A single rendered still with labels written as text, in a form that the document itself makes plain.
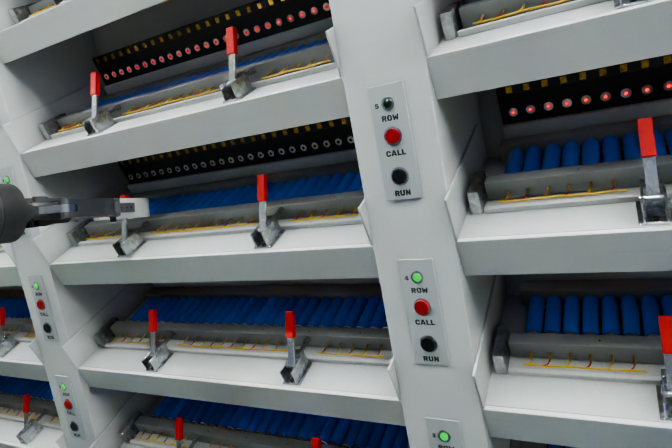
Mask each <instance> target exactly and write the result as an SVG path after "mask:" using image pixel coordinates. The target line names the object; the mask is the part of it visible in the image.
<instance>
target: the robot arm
mask: <svg viewBox="0 0 672 448"><path fill-rule="evenodd" d="M56 202H58V203H56ZM149 216H150V212H149V199H148V198H111V199H91V198H87V199H72V198H67V197H64V198H49V197H47V196H34V197H32V198H25V197H24V195H23V193H22V192H21V190H20V189H19V188H18V187H16V186H15V185H13V184H3V183H0V244H6V243H13V242H15V241H17V240H18V239H19V238H20V237H21V236H22V235H23V233H24V231H25V228H35V227H43V226H49V225H53V224H60V223H68V222H69V221H75V222H79V221H80V220H86V221H89V220H91V219H93V218H94V221H102V220H110V222H116V221H117V220H120V219H122V218H128V219H134V218H140V217H149Z"/></svg>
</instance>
